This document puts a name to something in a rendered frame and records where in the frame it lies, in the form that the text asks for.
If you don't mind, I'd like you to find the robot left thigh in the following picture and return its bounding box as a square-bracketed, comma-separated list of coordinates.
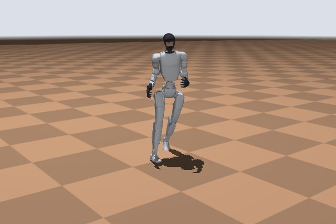
[168, 90, 184, 124]

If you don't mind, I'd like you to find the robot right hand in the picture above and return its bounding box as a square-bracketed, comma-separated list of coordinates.
[146, 83, 152, 98]

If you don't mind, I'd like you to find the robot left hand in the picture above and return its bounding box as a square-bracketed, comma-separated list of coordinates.
[181, 77, 189, 88]

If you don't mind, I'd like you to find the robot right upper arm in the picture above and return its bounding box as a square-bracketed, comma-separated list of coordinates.
[152, 54, 161, 75]

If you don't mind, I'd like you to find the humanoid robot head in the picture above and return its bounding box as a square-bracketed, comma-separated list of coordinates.
[163, 33, 175, 54]

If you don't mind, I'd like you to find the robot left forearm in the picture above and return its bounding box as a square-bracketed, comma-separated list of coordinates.
[182, 71, 190, 85]

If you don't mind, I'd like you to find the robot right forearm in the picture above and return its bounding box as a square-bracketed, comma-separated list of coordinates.
[148, 71, 157, 88]

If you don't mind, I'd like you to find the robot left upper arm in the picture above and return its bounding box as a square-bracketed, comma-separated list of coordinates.
[179, 51, 188, 76]

